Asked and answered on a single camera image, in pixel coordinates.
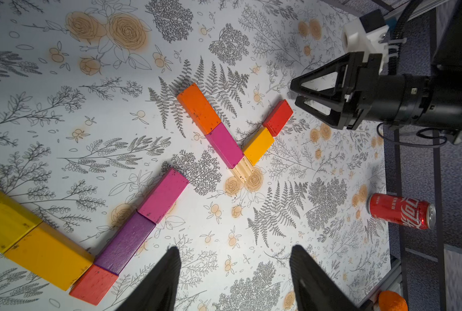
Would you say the orange mandarin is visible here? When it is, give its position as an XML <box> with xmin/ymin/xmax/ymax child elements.
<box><xmin>378</xmin><ymin>290</ymin><xmax>409</xmax><ymax>311</ymax></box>

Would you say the small red wooden cube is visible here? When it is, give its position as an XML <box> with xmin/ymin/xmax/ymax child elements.
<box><xmin>69</xmin><ymin>264</ymin><xmax>118</xmax><ymax>306</ymax></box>

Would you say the red wooden block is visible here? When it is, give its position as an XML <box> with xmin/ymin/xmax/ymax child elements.
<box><xmin>263</xmin><ymin>100</ymin><xmax>293</xmax><ymax>137</ymax></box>

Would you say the yellow wooden block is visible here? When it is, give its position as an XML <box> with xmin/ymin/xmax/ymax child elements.
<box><xmin>0</xmin><ymin>191</ymin><xmax>42</xmax><ymax>253</ymax></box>

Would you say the red soda can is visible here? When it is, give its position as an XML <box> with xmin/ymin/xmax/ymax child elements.
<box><xmin>367</xmin><ymin>193</ymin><xmax>437</xmax><ymax>230</ymax></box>

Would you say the black corrugated cable hose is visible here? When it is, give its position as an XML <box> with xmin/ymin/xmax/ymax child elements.
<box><xmin>388</xmin><ymin>0</ymin><xmax>424</xmax><ymax>76</ymax></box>

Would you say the magenta wooden block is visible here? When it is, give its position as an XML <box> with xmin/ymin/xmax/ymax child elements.
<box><xmin>137</xmin><ymin>168</ymin><xmax>189</xmax><ymax>224</ymax></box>

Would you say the small natural wooden cube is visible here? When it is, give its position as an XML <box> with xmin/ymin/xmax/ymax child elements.
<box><xmin>230</xmin><ymin>155</ymin><xmax>254</xmax><ymax>183</ymax></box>

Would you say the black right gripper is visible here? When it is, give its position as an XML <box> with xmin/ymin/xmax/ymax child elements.
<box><xmin>290</xmin><ymin>52</ymin><xmax>430</xmax><ymax>131</ymax></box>

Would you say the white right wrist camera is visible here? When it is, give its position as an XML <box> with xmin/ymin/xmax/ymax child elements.
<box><xmin>342</xmin><ymin>9</ymin><xmax>389</xmax><ymax>73</ymax></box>

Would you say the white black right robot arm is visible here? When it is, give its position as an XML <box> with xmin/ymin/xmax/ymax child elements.
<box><xmin>290</xmin><ymin>1</ymin><xmax>462</xmax><ymax>145</ymax></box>

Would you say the orange wooden block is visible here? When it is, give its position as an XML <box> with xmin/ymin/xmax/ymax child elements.
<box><xmin>176</xmin><ymin>84</ymin><xmax>221</xmax><ymax>135</ymax></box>

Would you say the yellow-orange wooden block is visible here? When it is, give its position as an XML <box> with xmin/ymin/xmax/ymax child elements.
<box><xmin>243</xmin><ymin>126</ymin><xmax>274</xmax><ymax>166</ymax></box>

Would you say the purple wooden block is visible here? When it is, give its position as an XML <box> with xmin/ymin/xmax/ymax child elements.
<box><xmin>95</xmin><ymin>212</ymin><xmax>156</xmax><ymax>275</ymax></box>

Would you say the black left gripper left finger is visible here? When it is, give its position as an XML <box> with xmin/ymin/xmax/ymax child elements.
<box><xmin>118</xmin><ymin>246</ymin><xmax>181</xmax><ymax>311</ymax></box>

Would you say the orange-yellow wooden block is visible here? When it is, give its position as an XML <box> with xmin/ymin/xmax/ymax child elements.
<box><xmin>5</xmin><ymin>222</ymin><xmax>94</xmax><ymax>291</ymax></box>

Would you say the pink wooden block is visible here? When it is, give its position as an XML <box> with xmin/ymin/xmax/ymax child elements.
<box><xmin>206</xmin><ymin>123</ymin><xmax>244</xmax><ymax>169</ymax></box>

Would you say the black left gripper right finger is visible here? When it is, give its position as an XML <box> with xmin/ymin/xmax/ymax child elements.
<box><xmin>289</xmin><ymin>245</ymin><xmax>358</xmax><ymax>311</ymax></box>

